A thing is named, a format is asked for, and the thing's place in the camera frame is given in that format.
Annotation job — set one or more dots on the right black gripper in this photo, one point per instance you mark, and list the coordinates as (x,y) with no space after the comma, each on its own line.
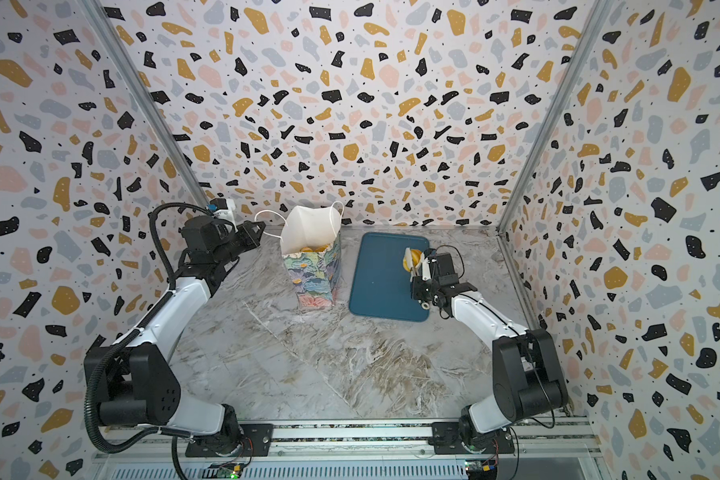
(426,278)

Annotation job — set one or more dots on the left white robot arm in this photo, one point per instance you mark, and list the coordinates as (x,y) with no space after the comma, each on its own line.
(131,390)

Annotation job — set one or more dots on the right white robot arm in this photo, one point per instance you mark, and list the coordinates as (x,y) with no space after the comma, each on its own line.
(527,376)

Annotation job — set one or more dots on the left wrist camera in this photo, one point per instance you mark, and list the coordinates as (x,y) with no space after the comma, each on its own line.
(223,208)

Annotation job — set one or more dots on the shell shaped striped bun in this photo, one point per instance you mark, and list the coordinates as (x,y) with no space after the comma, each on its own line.
(413,260)

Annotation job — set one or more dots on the teal plastic tray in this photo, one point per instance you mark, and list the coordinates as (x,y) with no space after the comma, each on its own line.
(381,285)

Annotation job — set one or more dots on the white floral paper bag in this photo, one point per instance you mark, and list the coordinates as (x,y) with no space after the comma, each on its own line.
(315,276)

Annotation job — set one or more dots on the aluminium corner post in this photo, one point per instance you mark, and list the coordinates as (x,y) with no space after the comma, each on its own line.
(97,18)
(592,27)

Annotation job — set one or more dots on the round striped bun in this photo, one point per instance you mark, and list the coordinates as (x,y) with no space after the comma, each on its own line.
(318,249)

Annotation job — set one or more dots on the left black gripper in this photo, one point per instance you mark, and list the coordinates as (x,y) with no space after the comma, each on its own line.
(251,239)

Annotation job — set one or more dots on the right aluminium corner post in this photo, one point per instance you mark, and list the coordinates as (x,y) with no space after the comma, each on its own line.
(592,27)

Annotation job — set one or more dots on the left aluminium corner post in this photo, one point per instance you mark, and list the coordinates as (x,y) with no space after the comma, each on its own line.
(97,18)

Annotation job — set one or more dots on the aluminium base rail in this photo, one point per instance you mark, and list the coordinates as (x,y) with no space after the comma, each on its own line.
(406,449)

